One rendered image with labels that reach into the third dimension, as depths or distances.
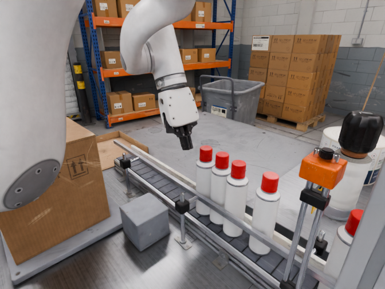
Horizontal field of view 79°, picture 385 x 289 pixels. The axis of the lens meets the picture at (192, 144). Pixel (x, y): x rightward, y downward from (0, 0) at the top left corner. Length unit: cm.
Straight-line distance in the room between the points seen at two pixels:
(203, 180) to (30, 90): 45
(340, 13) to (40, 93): 525
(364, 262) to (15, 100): 37
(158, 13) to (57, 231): 58
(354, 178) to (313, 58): 323
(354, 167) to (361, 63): 451
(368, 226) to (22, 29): 36
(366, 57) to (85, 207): 492
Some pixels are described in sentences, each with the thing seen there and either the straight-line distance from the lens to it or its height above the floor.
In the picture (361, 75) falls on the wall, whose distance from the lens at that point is 517.
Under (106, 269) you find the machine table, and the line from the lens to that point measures 68.
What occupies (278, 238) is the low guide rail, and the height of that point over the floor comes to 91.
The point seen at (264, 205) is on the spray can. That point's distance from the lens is 52.
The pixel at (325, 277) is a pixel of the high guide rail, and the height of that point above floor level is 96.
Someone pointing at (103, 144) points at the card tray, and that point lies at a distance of 131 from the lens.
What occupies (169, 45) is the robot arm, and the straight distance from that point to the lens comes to 64.
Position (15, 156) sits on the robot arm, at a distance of 30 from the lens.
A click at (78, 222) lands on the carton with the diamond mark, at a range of 74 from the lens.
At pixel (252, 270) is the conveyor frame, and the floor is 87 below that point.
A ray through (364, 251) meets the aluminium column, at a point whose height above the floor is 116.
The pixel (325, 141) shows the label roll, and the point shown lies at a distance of 97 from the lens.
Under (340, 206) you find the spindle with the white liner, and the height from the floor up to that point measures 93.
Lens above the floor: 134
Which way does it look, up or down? 24 degrees down
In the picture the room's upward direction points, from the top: straight up
